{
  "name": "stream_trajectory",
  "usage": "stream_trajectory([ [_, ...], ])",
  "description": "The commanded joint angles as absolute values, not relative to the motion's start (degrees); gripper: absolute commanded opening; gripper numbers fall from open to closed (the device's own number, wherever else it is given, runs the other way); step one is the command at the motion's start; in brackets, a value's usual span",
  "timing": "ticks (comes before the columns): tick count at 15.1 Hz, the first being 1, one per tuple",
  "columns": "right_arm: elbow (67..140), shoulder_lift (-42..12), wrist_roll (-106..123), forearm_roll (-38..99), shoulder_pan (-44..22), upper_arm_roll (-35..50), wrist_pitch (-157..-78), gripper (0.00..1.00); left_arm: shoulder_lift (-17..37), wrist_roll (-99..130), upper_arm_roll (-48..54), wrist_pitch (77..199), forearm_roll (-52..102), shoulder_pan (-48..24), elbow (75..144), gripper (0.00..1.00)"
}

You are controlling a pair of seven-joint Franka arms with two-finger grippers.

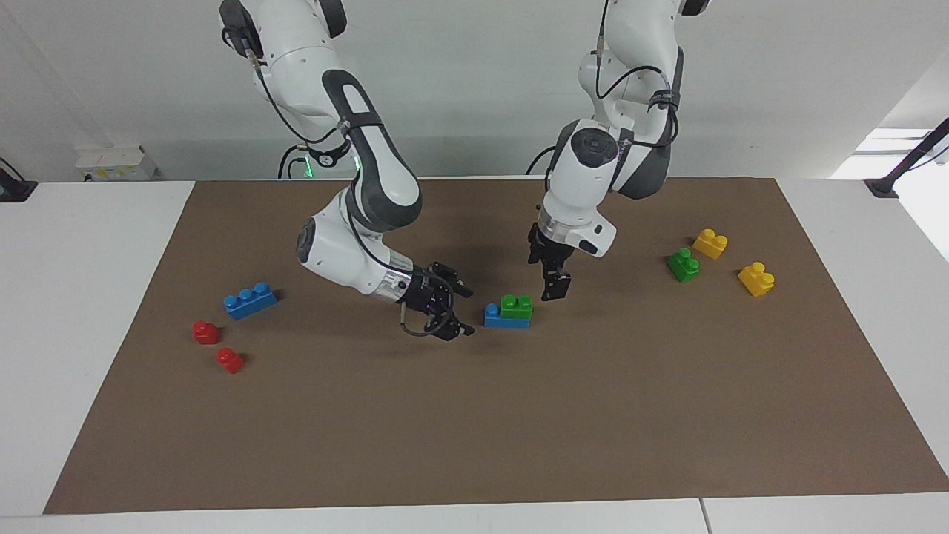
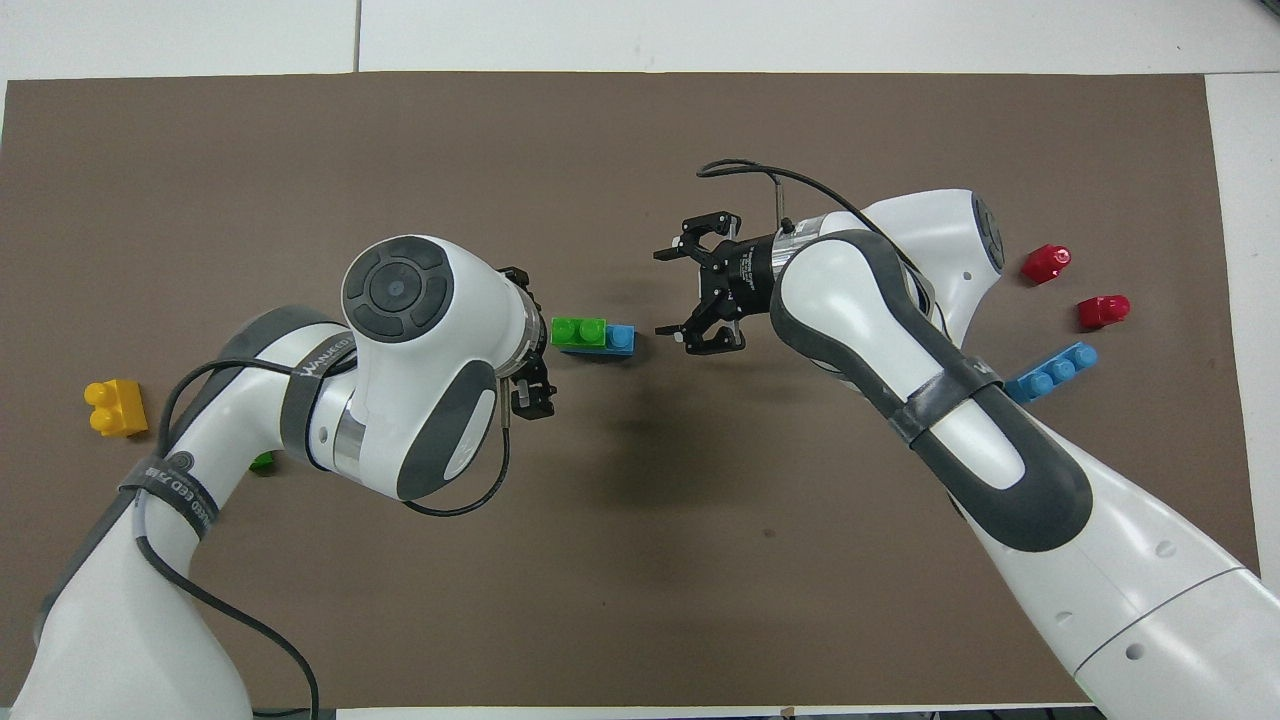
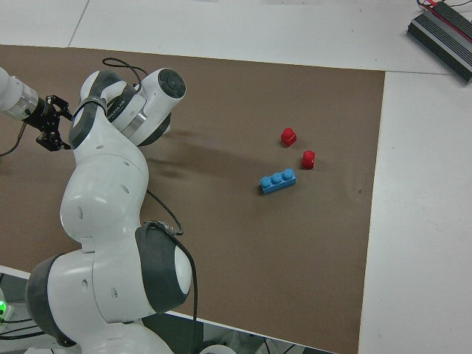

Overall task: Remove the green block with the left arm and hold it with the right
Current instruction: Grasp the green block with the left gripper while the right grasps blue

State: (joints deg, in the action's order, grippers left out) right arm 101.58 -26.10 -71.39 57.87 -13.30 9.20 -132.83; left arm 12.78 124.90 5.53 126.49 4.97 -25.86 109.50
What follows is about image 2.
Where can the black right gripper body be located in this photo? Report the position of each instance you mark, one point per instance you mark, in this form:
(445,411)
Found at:
(750,275)

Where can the green two-stud toy block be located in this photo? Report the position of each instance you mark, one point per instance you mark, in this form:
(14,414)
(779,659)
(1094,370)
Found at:
(262,462)
(578,332)

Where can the blue three-stud toy block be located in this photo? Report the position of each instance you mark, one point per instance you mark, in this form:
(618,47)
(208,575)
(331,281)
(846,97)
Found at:
(1060,370)
(620,340)

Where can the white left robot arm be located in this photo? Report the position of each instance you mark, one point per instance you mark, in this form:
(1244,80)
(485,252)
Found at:
(400,400)

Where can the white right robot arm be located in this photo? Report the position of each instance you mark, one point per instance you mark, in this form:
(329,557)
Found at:
(1000,470)

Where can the red one-stud toy block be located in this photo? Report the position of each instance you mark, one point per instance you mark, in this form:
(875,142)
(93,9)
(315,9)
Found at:
(1103,312)
(1045,264)

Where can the yellow two-stud toy block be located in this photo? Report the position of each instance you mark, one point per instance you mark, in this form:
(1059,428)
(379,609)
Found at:
(117,408)

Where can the brown table mat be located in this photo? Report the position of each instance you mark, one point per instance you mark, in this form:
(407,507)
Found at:
(640,600)

